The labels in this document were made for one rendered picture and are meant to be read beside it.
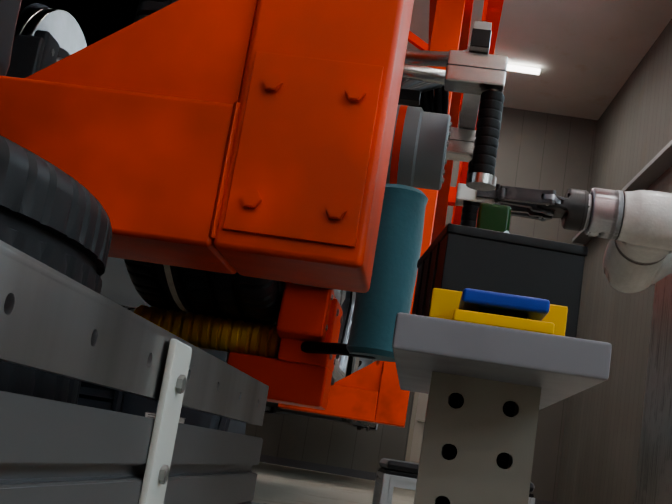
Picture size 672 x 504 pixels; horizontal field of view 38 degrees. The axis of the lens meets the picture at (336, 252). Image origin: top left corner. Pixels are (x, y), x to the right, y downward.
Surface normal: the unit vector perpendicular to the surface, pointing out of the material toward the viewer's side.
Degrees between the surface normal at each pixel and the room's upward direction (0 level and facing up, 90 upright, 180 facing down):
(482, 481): 90
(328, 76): 90
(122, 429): 90
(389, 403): 90
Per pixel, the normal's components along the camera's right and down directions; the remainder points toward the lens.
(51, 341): 0.98, 0.14
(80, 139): -0.08, -0.21
